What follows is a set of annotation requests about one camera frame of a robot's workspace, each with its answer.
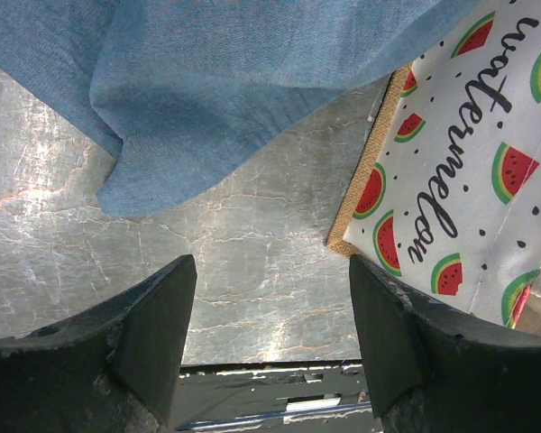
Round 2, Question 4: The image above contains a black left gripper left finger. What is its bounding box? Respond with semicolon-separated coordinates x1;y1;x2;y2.
0;254;197;432

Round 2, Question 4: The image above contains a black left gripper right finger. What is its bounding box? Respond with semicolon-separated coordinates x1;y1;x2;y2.
349;254;541;432

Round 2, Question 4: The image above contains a blue denim cloth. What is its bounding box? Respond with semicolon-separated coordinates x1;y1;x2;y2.
0;1;473;217

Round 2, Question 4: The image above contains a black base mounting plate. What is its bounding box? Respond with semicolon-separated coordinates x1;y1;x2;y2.
167;359;382;432

